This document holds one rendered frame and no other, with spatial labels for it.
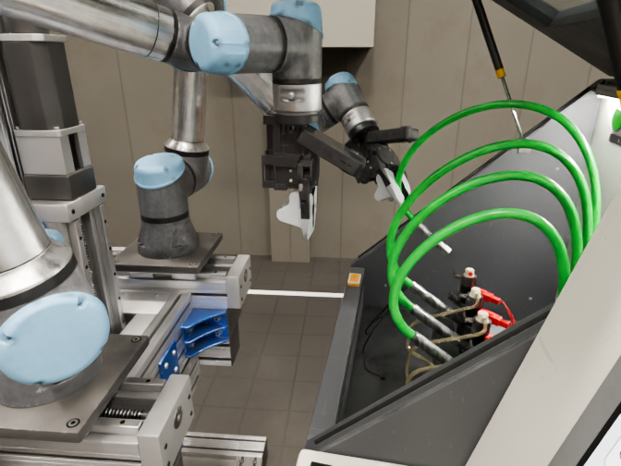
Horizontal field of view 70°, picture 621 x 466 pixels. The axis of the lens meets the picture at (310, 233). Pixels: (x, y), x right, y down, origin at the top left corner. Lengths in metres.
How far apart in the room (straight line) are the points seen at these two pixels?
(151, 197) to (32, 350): 0.61
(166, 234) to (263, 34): 0.63
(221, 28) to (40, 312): 0.38
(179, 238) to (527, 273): 0.89
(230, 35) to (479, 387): 0.53
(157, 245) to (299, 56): 0.63
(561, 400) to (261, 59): 0.52
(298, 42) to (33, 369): 0.52
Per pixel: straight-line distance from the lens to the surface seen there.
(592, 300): 0.49
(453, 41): 3.32
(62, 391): 0.77
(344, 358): 0.91
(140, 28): 0.70
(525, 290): 1.32
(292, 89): 0.68
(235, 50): 0.62
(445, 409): 0.63
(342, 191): 3.38
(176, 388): 0.80
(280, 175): 0.71
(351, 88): 1.09
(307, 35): 0.68
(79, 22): 0.68
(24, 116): 0.92
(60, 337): 0.57
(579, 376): 0.48
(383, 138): 1.00
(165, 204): 1.11
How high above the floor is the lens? 1.50
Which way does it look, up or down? 22 degrees down
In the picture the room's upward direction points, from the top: straight up
